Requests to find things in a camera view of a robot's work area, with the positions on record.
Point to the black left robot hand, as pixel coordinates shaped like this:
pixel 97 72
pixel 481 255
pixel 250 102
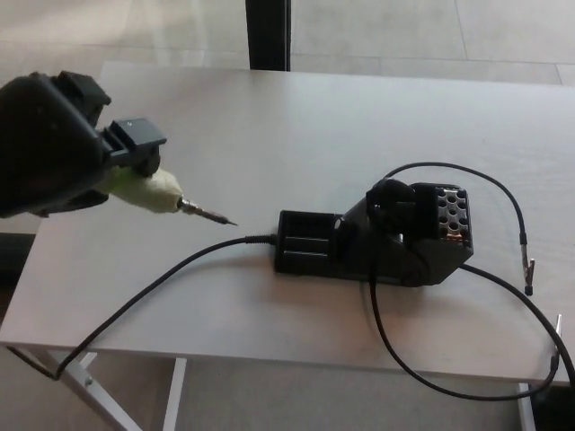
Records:
pixel 40 148

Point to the tape-wrapped soldering iron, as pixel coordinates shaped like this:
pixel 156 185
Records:
pixel 157 190

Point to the black soldering station base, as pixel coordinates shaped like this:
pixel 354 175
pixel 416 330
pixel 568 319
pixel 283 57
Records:
pixel 310 251

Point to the white diagonal table leg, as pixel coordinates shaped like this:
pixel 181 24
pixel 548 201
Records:
pixel 83 386

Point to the black vertical pillar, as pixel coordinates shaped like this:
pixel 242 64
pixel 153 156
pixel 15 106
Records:
pixel 269 36

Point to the white straight table leg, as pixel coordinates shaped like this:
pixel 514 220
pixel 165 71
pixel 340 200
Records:
pixel 526 408
pixel 175 399

